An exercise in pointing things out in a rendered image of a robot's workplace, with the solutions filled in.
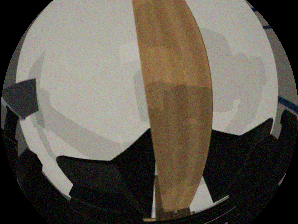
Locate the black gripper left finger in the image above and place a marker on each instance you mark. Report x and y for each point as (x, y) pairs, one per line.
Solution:
(130, 174)

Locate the dark brown wooden post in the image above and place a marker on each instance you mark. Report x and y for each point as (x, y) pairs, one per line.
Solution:
(160, 214)

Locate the wooden board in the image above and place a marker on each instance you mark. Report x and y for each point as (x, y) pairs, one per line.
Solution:
(179, 96)

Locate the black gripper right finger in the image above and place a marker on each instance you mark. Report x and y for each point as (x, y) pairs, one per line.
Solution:
(228, 155)

